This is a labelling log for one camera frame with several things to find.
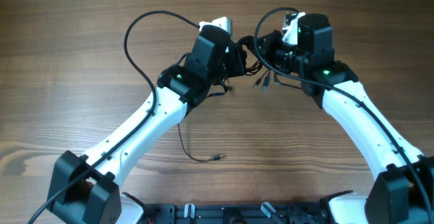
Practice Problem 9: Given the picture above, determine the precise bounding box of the black cable bundle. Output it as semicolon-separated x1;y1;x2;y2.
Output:
177;35;302;164

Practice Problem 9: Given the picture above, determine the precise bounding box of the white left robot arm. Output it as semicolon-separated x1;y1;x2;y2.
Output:
46;22;245;223

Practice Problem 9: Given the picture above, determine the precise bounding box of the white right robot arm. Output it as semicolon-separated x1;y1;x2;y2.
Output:
254;9;433;223

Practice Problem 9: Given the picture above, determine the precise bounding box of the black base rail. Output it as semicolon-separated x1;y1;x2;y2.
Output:
138;202;330;224

